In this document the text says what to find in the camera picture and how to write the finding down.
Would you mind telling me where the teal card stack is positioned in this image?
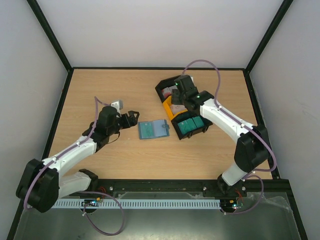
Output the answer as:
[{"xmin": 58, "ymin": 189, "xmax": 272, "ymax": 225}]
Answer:
[{"xmin": 178, "ymin": 116, "xmax": 205, "ymax": 135}]

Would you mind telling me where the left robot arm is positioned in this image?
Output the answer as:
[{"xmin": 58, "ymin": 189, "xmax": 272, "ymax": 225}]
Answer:
[{"xmin": 16, "ymin": 105, "xmax": 140, "ymax": 213}]

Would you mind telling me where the white slotted cable duct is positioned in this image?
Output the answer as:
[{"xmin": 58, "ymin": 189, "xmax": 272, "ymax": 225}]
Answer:
[{"xmin": 53, "ymin": 198, "xmax": 221, "ymax": 210}]

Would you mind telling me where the black bin with red cards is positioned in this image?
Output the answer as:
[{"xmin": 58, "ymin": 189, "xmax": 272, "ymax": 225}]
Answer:
[{"xmin": 154, "ymin": 74, "xmax": 195, "ymax": 103}]

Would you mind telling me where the yellow plastic bin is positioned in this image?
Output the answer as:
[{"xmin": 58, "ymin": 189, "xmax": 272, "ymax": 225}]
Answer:
[{"xmin": 162, "ymin": 95, "xmax": 188, "ymax": 121}]

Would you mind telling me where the black bin with teal cards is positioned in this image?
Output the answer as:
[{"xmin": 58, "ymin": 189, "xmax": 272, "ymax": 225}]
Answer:
[{"xmin": 171, "ymin": 111, "xmax": 213, "ymax": 140}]

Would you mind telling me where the black enclosure frame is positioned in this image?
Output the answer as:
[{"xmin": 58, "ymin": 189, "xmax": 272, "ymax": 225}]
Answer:
[{"xmin": 6, "ymin": 0, "xmax": 308, "ymax": 240}]

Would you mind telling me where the teal AION credit card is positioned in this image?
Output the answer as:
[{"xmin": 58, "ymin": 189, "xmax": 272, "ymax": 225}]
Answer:
[{"xmin": 138, "ymin": 121, "xmax": 154, "ymax": 140}]

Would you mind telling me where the white pink card stack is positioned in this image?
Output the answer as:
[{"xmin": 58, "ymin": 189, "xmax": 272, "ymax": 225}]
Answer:
[{"xmin": 170, "ymin": 104, "xmax": 186, "ymax": 115}]

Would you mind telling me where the teal card holder wallet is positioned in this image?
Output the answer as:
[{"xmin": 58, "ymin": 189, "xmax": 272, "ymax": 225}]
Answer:
[{"xmin": 149, "ymin": 119, "xmax": 170, "ymax": 139}]

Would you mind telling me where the red white card stack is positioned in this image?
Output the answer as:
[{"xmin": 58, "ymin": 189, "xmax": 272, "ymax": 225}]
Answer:
[{"xmin": 161, "ymin": 85, "xmax": 177, "ymax": 99}]

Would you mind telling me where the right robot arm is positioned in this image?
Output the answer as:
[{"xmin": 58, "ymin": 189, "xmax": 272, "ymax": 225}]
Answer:
[{"xmin": 172, "ymin": 75, "xmax": 275, "ymax": 196}]

